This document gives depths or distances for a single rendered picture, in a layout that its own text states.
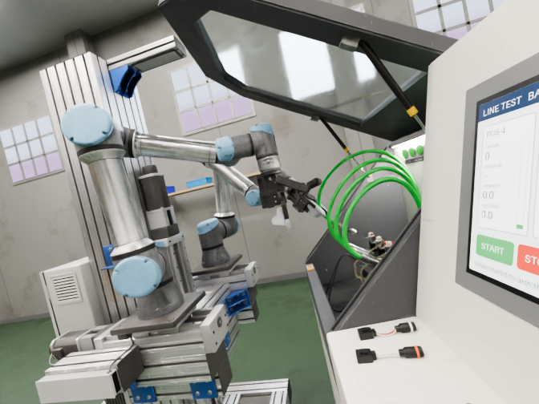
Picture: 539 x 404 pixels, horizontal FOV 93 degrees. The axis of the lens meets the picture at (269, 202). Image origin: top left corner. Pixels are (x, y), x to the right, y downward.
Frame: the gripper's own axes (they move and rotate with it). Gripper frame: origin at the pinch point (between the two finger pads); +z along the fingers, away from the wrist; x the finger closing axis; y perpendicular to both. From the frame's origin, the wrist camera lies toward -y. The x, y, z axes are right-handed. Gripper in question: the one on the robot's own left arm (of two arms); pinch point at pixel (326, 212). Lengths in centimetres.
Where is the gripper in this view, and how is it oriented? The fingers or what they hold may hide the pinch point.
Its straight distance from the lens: 111.9
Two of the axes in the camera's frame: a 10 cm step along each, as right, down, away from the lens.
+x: -6.4, -0.5, -7.7
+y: -5.0, 7.9, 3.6
